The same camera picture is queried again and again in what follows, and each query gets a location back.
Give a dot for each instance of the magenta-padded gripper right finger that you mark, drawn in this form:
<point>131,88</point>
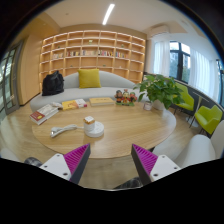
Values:
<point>163,166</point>

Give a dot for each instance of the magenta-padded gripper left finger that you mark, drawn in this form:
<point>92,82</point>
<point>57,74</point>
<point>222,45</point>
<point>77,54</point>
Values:
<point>56,165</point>

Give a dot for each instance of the white chair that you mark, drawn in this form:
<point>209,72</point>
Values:
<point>196,150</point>

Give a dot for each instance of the round white power strip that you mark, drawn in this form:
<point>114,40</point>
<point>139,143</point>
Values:
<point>97,132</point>

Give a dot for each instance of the open book with red cover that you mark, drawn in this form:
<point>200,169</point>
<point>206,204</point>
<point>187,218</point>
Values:
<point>41,114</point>

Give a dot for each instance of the yellow orange book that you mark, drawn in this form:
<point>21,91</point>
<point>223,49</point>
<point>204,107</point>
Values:
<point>69,105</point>

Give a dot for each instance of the small white pink cup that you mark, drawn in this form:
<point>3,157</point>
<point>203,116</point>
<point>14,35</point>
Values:
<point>147,106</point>

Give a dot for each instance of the lime green chair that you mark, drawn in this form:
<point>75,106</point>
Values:
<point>208,118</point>
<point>186,100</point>

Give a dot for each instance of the white red book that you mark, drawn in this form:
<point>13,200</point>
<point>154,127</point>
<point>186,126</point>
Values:
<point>81,103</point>

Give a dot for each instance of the flat yellow book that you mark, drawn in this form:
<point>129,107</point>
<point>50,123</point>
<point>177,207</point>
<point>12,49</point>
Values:
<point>101,101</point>

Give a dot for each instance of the green potted plant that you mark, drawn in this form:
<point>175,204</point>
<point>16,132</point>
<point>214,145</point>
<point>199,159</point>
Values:
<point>160,88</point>

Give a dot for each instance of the three colourful figurines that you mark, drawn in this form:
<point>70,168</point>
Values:
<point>125,97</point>

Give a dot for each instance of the black backpack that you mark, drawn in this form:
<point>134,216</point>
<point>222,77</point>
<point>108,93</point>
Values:
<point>52,84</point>

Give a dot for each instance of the yellow cushion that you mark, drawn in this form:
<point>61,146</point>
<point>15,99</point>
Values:
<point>89,78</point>

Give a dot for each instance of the grey curved sofa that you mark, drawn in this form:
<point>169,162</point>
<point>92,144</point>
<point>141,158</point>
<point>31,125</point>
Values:
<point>108,82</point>

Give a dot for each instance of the white curtain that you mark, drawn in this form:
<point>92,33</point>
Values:
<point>161,58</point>
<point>201,75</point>

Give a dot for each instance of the black framed window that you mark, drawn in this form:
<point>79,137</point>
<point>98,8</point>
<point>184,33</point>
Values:
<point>180,61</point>

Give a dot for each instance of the wooden shelf unit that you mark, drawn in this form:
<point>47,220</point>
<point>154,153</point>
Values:
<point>90,61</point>

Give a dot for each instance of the white air conditioner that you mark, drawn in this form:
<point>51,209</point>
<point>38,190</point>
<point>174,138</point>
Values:
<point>159,31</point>

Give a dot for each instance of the long ceiling light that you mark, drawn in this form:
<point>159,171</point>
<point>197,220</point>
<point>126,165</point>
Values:
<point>108,14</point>

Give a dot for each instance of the glass door with dark frame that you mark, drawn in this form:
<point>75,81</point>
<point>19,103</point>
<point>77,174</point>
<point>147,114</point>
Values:
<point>10,80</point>

